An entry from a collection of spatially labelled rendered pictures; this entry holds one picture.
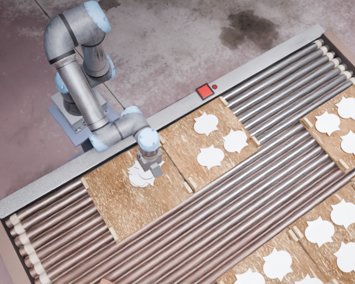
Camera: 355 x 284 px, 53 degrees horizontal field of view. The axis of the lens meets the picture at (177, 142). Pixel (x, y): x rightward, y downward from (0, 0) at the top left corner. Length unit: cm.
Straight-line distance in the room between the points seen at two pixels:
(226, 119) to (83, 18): 91
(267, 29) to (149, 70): 118
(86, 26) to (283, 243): 123
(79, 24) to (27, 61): 203
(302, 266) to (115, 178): 93
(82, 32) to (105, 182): 73
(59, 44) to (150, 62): 191
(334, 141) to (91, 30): 132
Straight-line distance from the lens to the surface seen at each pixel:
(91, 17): 128
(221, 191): 173
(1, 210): 181
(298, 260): 175
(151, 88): 298
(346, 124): 207
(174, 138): 177
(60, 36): 127
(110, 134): 132
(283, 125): 194
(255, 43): 338
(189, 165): 172
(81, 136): 187
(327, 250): 182
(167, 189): 168
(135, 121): 132
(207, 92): 191
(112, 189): 169
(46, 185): 178
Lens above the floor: 256
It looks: 67 degrees down
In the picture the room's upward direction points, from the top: 10 degrees clockwise
